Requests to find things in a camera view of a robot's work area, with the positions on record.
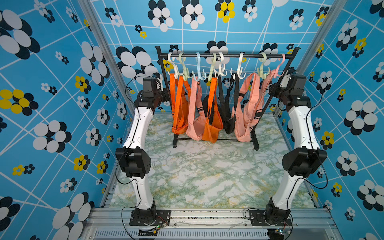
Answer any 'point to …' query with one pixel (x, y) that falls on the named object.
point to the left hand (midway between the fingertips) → (171, 89)
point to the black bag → (228, 106)
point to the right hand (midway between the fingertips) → (274, 85)
